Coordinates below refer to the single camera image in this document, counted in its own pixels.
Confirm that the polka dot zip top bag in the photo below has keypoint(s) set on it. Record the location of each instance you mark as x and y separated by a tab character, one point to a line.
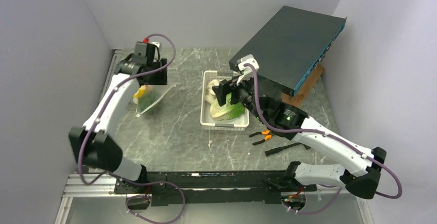
163	89

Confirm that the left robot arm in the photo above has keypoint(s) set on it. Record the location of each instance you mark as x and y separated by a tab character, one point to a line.
93	143

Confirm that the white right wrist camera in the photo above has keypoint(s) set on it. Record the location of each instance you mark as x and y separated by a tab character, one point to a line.
247	65

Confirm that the orange handled pliers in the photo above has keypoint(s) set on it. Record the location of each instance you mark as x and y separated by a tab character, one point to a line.
267	135

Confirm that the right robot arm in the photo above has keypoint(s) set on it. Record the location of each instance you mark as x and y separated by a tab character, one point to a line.
356	168

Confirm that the dark green cucumber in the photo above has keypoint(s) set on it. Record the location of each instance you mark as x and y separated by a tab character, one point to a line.
148	101

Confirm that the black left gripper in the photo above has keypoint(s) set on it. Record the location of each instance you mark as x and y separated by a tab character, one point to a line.
161	78

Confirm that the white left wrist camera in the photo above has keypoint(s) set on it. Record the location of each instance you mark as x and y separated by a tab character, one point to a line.
157	44

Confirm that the white perforated plastic basket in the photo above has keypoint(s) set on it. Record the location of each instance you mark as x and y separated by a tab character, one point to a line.
209	123

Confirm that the white garlic cluster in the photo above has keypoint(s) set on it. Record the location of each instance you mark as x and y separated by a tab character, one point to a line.
210	95

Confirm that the green white cabbage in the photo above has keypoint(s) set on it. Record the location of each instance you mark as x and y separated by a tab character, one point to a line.
227	111

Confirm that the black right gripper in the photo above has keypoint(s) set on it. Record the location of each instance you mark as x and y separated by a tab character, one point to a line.
224	88

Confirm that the wooden cutting board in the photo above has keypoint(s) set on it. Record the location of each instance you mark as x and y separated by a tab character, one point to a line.
305	89

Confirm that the black hammer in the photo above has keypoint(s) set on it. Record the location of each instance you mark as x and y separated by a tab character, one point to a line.
282	148

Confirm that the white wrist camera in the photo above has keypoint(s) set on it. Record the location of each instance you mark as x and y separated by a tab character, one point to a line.
247	65
157	44

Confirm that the yellow lemon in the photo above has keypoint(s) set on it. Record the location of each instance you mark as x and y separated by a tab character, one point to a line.
143	91

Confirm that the aluminium frame profile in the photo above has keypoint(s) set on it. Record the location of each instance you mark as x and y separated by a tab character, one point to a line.
83	185

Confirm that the dark network switch box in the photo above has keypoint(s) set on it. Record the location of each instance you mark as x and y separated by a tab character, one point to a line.
290	46

